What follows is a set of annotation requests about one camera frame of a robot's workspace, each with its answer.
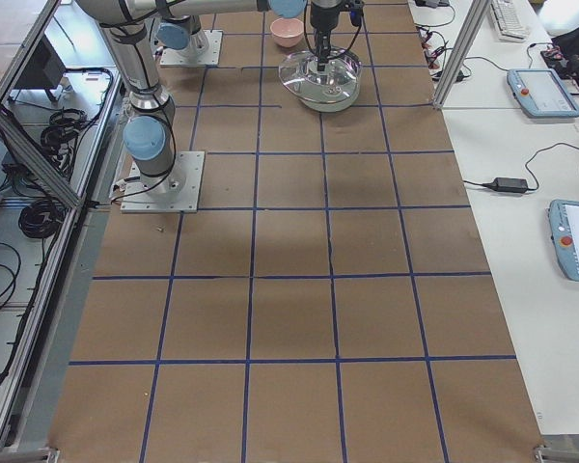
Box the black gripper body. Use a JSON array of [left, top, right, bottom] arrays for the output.
[[310, 0, 364, 32]]

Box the glass pot lid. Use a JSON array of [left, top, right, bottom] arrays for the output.
[[278, 48, 362, 100]]

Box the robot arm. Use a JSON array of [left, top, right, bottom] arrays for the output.
[[156, 15, 209, 60], [78, 1, 364, 114]]

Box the pale green electric pot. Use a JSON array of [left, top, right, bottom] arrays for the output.
[[298, 85, 360, 113]]

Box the pink bowl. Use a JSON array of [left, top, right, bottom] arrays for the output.
[[270, 17, 303, 48]]

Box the white keyboard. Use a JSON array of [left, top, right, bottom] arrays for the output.
[[488, 0, 530, 42]]

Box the blue teach pendant far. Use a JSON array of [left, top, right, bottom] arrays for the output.
[[507, 68, 579, 119]]

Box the blue teach pendant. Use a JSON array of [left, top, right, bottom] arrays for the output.
[[507, 68, 579, 119], [548, 200, 579, 282]]

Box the black power adapter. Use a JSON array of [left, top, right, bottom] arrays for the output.
[[482, 177, 530, 194]]

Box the blue teach pendant near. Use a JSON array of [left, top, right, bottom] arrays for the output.
[[548, 200, 579, 282]]

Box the aluminium frame post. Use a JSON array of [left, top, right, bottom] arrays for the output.
[[432, 0, 490, 109]]

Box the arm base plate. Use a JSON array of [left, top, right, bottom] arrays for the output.
[[159, 29, 223, 68], [120, 151, 206, 213]]

